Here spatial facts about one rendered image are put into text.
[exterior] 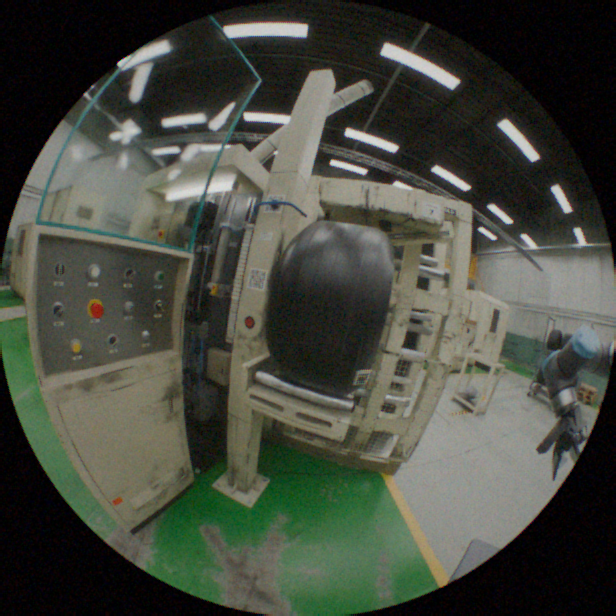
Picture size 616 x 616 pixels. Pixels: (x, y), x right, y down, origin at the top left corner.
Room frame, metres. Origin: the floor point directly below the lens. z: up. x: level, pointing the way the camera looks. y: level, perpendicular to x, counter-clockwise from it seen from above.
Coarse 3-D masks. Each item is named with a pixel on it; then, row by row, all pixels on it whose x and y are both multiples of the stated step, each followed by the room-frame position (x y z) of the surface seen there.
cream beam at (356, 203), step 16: (336, 192) 0.93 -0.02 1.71; (352, 192) 0.91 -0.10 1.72; (368, 192) 0.89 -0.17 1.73; (384, 192) 0.87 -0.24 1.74; (400, 192) 0.85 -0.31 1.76; (336, 208) 0.97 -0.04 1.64; (352, 208) 0.92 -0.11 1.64; (368, 208) 0.89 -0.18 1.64; (384, 208) 0.86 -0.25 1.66; (400, 208) 0.84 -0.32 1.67; (416, 208) 0.83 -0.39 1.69; (368, 224) 1.08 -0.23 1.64; (400, 224) 0.95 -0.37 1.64; (416, 224) 0.88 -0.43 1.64; (432, 224) 0.82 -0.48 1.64
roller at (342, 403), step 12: (264, 372) 0.63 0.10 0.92; (264, 384) 0.62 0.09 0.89; (276, 384) 0.60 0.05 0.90; (288, 384) 0.60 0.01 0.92; (300, 384) 0.60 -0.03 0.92; (300, 396) 0.58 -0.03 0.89; (312, 396) 0.57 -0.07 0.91; (324, 396) 0.56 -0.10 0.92; (336, 396) 0.56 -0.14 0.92; (336, 408) 0.55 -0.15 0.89; (348, 408) 0.53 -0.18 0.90
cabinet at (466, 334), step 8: (464, 328) 3.90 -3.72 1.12; (472, 328) 3.93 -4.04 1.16; (456, 336) 3.87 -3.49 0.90; (464, 336) 3.90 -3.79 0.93; (472, 336) 3.94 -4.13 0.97; (456, 344) 3.88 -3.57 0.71; (464, 344) 3.91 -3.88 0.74; (472, 344) 3.95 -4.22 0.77; (456, 352) 3.89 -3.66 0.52; (464, 352) 3.92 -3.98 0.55; (456, 360) 3.90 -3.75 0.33; (456, 368) 3.92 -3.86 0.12
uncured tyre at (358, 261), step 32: (320, 224) 0.58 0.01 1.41; (352, 224) 0.60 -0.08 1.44; (288, 256) 0.51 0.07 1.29; (320, 256) 0.48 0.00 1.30; (352, 256) 0.47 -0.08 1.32; (384, 256) 0.48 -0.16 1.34; (288, 288) 0.47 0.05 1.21; (320, 288) 0.45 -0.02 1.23; (352, 288) 0.44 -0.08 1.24; (384, 288) 0.45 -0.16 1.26; (288, 320) 0.47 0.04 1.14; (320, 320) 0.44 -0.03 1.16; (352, 320) 0.42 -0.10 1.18; (384, 320) 0.45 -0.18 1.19; (288, 352) 0.49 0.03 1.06; (320, 352) 0.45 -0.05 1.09; (352, 352) 0.43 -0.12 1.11; (320, 384) 0.52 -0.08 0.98
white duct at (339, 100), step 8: (352, 88) 0.95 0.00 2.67; (360, 88) 0.95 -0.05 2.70; (368, 88) 0.96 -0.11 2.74; (336, 96) 0.98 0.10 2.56; (344, 96) 0.98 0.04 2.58; (352, 96) 0.99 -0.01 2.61; (360, 96) 1.01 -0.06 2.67; (336, 104) 1.01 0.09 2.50; (344, 104) 1.03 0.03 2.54; (328, 112) 1.05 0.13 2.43; (280, 128) 1.07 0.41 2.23; (272, 136) 1.08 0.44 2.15; (280, 136) 1.08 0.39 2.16; (264, 144) 1.09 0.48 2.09; (272, 144) 1.09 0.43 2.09; (256, 152) 1.11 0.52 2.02; (264, 152) 1.11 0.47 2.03
